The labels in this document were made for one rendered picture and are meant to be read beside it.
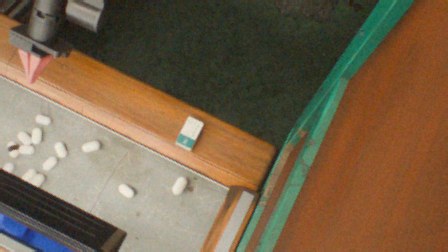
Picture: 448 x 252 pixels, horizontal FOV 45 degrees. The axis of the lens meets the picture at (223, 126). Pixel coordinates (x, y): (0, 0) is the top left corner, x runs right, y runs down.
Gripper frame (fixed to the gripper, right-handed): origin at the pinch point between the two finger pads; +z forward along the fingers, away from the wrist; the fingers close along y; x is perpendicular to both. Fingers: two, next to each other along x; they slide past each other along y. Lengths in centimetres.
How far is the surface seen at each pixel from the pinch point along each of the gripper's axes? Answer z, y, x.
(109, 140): 8.2, 16.7, 6.1
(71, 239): -0.4, 28.2, -34.8
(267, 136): 27, 46, 87
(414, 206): -41, 51, -70
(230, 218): 4.3, 46.1, -6.0
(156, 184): 11.2, 29.7, 3.7
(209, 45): 10, 13, 100
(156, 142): 4.3, 25.9, 7.2
